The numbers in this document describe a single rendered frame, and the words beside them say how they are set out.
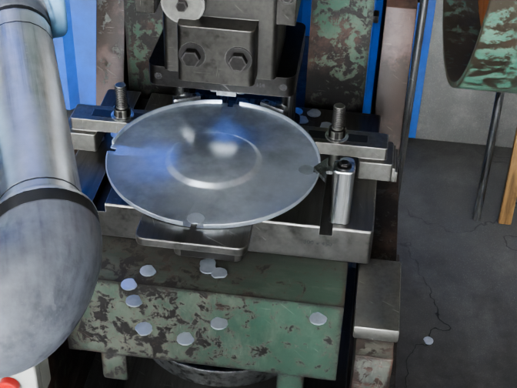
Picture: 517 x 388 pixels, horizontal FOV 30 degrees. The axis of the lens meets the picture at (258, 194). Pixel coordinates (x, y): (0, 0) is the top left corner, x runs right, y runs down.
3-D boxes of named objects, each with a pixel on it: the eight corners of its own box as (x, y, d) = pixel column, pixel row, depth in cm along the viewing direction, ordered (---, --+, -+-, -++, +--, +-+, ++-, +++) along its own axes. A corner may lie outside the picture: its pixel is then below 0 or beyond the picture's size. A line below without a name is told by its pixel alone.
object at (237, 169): (79, 215, 121) (78, 210, 120) (135, 95, 144) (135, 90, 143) (308, 241, 118) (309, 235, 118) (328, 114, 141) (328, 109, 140)
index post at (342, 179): (348, 225, 133) (355, 168, 127) (327, 223, 133) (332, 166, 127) (350, 212, 135) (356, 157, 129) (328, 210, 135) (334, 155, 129)
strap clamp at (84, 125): (168, 158, 144) (166, 100, 138) (59, 148, 145) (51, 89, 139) (176, 136, 149) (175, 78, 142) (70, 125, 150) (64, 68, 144)
